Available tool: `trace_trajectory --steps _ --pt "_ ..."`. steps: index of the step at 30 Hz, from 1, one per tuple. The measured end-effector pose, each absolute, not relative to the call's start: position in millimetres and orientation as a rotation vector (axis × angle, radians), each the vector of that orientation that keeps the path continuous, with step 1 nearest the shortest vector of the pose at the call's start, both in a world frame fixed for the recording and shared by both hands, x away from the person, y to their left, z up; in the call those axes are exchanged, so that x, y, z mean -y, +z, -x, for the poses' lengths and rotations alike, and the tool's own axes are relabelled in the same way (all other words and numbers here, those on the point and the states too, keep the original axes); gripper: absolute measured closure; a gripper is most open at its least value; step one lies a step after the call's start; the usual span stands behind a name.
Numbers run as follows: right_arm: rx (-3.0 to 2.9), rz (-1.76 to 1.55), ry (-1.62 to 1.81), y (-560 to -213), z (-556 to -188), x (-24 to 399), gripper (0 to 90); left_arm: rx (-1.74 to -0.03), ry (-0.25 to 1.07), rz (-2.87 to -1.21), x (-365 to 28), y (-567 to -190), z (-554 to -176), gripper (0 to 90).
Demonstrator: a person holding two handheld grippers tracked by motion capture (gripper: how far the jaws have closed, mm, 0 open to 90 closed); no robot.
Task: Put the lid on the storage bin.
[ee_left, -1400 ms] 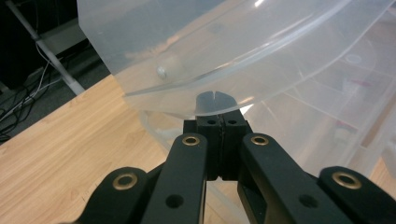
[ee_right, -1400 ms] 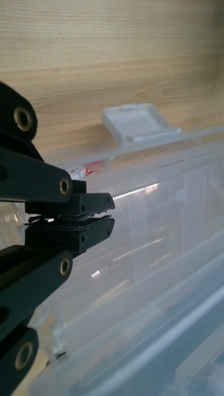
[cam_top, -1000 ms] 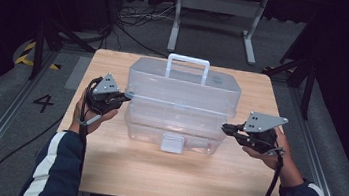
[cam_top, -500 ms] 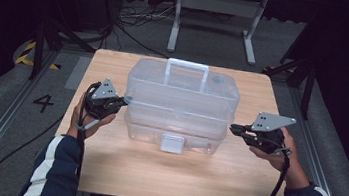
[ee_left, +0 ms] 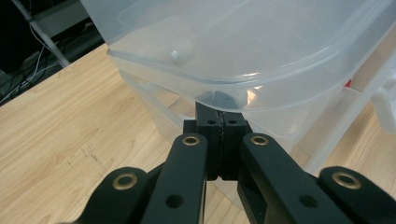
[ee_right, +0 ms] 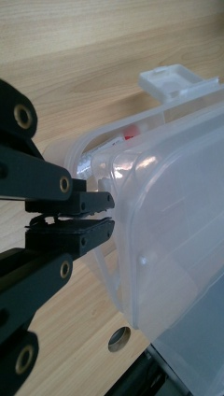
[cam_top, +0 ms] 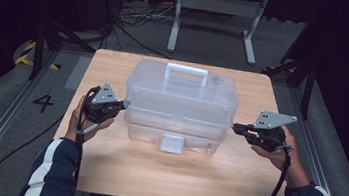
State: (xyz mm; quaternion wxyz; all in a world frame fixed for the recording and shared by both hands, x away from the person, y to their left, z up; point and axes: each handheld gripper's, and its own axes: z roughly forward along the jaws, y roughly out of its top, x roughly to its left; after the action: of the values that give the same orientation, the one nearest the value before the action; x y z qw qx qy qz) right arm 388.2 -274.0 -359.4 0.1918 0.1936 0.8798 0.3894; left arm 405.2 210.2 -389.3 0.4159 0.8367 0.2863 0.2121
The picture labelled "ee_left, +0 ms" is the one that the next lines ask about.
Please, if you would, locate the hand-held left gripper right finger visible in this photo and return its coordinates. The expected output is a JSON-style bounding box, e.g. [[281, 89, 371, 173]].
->
[[221, 111, 254, 182]]

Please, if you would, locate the bundle of floor cables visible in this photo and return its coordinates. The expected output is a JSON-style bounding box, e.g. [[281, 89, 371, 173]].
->
[[0, 21, 64, 105]]

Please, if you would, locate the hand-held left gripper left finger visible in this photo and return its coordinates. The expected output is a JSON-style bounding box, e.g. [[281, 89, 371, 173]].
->
[[182, 101, 223, 182]]

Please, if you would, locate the clear plastic storage box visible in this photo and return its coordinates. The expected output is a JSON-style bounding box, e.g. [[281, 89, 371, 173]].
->
[[79, 0, 396, 210]]

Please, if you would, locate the grey metal table frame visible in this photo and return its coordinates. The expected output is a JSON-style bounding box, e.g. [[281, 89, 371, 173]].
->
[[11, 0, 91, 69]]

